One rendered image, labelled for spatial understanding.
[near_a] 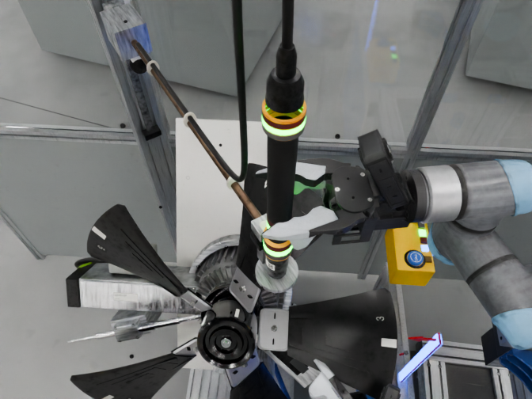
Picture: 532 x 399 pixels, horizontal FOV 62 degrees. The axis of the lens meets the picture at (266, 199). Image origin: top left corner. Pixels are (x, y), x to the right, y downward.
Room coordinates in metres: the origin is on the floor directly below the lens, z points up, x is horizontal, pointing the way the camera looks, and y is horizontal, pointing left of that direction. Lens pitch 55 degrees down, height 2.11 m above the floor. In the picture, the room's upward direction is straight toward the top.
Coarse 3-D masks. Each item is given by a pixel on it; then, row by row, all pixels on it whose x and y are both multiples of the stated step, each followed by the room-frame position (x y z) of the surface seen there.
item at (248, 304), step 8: (240, 272) 0.42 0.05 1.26; (232, 280) 0.41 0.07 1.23; (240, 280) 0.40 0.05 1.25; (248, 280) 0.39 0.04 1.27; (232, 288) 0.39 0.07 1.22; (248, 288) 0.38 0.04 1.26; (256, 288) 0.37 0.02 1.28; (240, 296) 0.37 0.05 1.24; (256, 296) 0.36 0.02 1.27; (248, 304) 0.35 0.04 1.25; (248, 312) 0.34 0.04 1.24
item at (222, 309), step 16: (224, 288) 0.40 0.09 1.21; (224, 304) 0.35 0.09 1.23; (240, 304) 0.36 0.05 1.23; (256, 304) 0.38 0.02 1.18; (208, 320) 0.31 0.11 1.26; (224, 320) 0.31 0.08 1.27; (240, 320) 0.31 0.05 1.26; (256, 320) 0.34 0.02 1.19; (208, 336) 0.29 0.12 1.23; (224, 336) 0.29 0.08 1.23; (240, 336) 0.29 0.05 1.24; (208, 352) 0.27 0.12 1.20; (224, 352) 0.26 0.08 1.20; (240, 352) 0.26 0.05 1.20; (224, 368) 0.24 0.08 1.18
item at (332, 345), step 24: (384, 288) 0.40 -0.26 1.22; (312, 312) 0.35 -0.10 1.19; (336, 312) 0.35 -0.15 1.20; (360, 312) 0.35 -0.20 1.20; (384, 312) 0.35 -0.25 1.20; (288, 336) 0.30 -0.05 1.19; (312, 336) 0.30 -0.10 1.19; (336, 336) 0.30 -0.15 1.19; (360, 336) 0.30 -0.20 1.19; (384, 336) 0.30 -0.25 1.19; (312, 360) 0.25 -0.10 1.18; (336, 360) 0.25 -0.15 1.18; (360, 360) 0.26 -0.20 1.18; (384, 360) 0.26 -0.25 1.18; (360, 384) 0.21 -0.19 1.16; (384, 384) 0.21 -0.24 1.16
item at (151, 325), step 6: (174, 318) 0.37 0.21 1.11; (180, 318) 0.37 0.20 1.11; (186, 318) 0.37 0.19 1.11; (192, 318) 0.37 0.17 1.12; (198, 318) 0.37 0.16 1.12; (144, 324) 0.36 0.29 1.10; (150, 324) 0.36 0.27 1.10; (156, 324) 0.36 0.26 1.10; (162, 324) 0.36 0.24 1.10; (168, 324) 0.36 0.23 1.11; (174, 324) 0.36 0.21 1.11; (144, 330) 0.35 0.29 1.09; (150, 330) 0.35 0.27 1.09; (90, 336) 0.34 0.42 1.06; (96, 336) 0.34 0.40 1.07; (102, 336) 0.34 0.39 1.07; (108, 336) 0.34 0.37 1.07
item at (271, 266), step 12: (276, 60) 0.32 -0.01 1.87; (288, 60) 0.31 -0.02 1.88; (276, 72) 0.32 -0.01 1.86; (288, 72) 0.31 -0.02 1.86; (300, 72) 0.32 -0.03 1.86; (276, 84) 0.31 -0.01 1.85; (288, 84) 0.31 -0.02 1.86; (300, 84) 0.31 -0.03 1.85; (276, 96) 0.30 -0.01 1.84; (288, 96) 0.30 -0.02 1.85; (300, 96) 0.31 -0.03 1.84; (276, 108) 0.30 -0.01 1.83; (288, 108) 0.30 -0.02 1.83; (276, 264) 0.30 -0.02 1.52; (276, 276) 0.30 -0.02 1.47
